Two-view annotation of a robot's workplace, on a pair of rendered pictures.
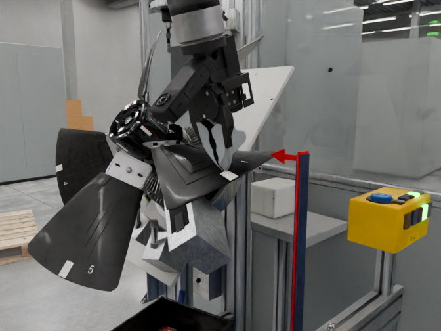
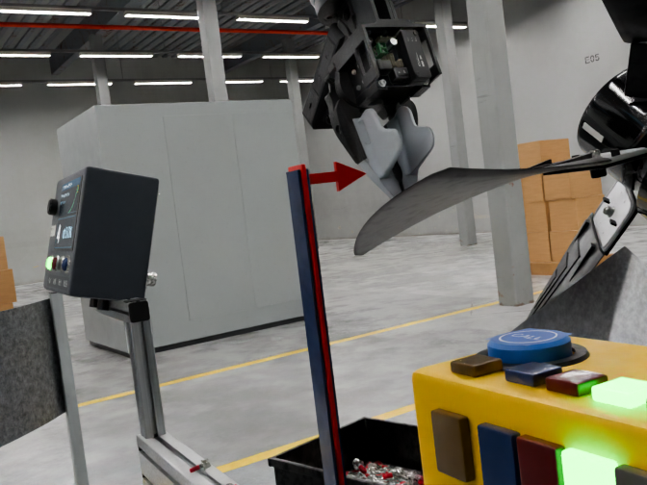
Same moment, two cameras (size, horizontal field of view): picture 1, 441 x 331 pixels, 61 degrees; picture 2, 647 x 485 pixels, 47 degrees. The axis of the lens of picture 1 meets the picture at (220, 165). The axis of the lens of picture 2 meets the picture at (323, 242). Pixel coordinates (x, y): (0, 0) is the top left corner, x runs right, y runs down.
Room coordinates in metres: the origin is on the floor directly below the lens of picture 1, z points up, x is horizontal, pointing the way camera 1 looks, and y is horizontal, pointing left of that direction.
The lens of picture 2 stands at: (0.72, -0.69, 1.16)
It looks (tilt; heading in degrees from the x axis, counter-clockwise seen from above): 3 degrees down; 104
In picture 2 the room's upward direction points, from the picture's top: 7 degrees counter-clockwise
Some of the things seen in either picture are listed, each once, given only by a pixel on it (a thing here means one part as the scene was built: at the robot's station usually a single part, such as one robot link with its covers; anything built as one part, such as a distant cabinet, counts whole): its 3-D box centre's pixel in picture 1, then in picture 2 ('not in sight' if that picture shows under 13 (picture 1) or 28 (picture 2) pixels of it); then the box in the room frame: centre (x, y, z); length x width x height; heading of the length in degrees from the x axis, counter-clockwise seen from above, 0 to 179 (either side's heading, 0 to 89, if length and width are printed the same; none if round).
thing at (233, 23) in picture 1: (228, 22); not in sight; (1.44, -0.03, 1.54); 0.10 x 0.07 x 0.09; 167
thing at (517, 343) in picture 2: (380, 198); (529, 350); (0.73, -0.32, 1.08); 0.04 x 0.04 x 0.02
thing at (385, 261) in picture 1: (385, 264); not in sight; (0.76, -0.35, 0.92); 0.03 x 0.03 x 0.12; 42
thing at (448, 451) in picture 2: (407, 220); (452, 444); (0.69, -0.35, 1.04); 0.02 x 0.01 x 0.03; 132
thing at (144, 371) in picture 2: not in sight; (143, 368); (0.20, 0.26, 0.96); 0.03 x 0.03 x 0.20; 42
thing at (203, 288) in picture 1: (216, 259); not in sight; (1.22, 0.01, 0.73); 0.15 x 0.09 x 0.22; 132
